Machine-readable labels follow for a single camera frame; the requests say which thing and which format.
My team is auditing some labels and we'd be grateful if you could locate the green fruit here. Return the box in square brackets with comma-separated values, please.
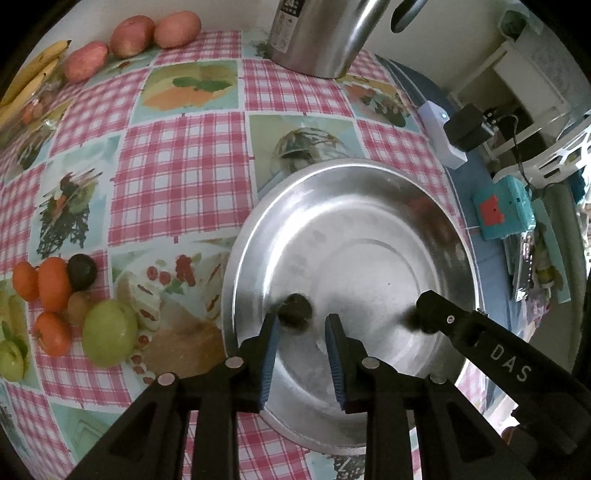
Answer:
[0, 340, 25, 382]
[82, 299, 137, 368]

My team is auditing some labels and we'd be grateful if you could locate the orange tangerine with stem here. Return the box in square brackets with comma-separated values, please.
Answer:
[32, 312, 72, 357]

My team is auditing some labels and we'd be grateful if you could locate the brown kiwi fruit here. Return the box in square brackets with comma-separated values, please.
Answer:
[65, 291, 94, 325]

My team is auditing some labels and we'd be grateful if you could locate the dark heart-shaped plum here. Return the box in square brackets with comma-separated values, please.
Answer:
[276, 293, 314, 333]

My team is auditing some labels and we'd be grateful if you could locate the dark round plum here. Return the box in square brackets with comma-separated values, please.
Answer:
[67, 254, 98, 292]

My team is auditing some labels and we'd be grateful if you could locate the person's right hand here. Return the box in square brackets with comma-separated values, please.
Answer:
[501, 426, 517, 444]

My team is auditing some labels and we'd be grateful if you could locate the blue under tablecloth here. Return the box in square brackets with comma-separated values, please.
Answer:
[373, 54, 523, 416]

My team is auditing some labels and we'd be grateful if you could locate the teal plastic box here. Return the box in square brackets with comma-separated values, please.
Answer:
[472, 176, 536, 241]

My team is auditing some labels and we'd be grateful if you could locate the round stainless steel plate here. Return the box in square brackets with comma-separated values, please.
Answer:
[221, 159, 481, 455]

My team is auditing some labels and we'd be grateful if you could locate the white plastic basket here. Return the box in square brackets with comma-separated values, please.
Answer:
[493, 117, 591, 190]

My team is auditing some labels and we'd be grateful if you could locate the black power adapter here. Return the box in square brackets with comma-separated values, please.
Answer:
[444, 104, 495, 153]

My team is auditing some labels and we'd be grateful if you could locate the white power strip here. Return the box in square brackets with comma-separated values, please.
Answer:
[418, 100, 468, 170]

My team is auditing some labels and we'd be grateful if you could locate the checkered fruit tablecloth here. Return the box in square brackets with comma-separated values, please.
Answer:
[1, 31, 464, 479]

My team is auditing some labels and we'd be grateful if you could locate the white shelf unit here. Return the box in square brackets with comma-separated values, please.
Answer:
[450, 1, 590, 158]

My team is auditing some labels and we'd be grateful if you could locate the glass fruit bowl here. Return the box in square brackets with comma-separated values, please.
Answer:
[1, 73, 70, 150]

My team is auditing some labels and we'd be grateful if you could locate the red apple left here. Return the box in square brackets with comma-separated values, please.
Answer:
[63, 41, 109, 84]

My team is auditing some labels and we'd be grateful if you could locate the red apple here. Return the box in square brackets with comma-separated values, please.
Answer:
[109, 15, 155, 59]
[63, 41, 109, 84]
[154, 11, 201, 49]

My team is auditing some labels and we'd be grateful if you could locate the stainless steel thermos jug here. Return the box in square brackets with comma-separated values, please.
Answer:
[267, 0, 431, 80]

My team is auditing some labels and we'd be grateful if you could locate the yellow banana bunch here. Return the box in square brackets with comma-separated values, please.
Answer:
[1, 40, 71, 126]

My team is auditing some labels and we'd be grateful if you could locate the red apple middle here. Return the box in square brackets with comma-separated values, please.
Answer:
[109, 15, 155, 59]

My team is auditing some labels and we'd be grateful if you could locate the red apple right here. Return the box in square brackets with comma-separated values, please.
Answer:
[154, 11, 201, 49]

